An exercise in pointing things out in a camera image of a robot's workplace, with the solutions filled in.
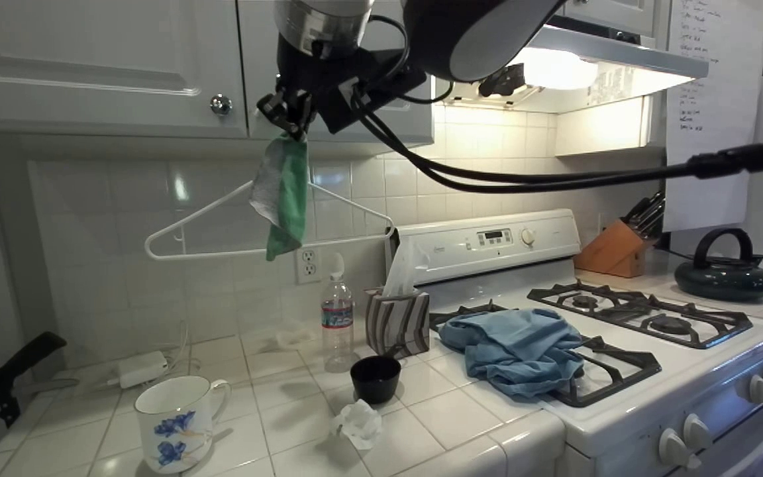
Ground white tissue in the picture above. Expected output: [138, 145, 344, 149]
[334, 398, 387, 456]
[387, 230, 418, 297]

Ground green cloth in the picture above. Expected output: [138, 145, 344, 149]
[246, 129, 313, 263]

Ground white wall outlet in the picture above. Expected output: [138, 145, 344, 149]
[293, 245, 324, 285]

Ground small black bowl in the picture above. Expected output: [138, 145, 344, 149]
[346, 353, 403, 408]

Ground dark green kettle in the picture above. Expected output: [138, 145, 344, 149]
[671, 226, 763, 305]

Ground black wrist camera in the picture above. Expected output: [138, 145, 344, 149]
[313, 52, 428, 135]

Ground white mug blue flowers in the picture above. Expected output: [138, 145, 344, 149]
[133, 374, 230, 477]

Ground white tissue in box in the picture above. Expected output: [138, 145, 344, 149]
[387, 230, 418, 297]

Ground black knife handles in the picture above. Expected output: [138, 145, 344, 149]
[623, 191, 667, 241]

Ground black clamp mount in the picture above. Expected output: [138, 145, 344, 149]
[0, 329, 68, 430]

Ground white power adapter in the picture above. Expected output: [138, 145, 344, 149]
[113, 350, 171, 391]

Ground wooden knife block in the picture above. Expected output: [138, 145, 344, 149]
[574, 218, 652, 277]

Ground white paper sheet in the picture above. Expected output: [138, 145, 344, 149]
[663, 0, 763, 234]

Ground blue cloth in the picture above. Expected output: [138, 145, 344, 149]
[436, 305, 589, 402]

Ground white range hood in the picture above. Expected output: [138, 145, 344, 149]
[432, 0, 711, 116]

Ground black stove grate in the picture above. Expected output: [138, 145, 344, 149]
[525, 277, 756, 350]
[428, 298, 666, 411]

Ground white gas stove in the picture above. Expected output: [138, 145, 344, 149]
[382, 206, 763, 477]

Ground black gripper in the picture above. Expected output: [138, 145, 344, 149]
[254, 36, 350, 143]

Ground striped tissue box cover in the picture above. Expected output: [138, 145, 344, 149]
[362, 285, 434, 357]

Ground clear plastic water bottle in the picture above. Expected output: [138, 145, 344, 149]
[321, 271, 358, 374]

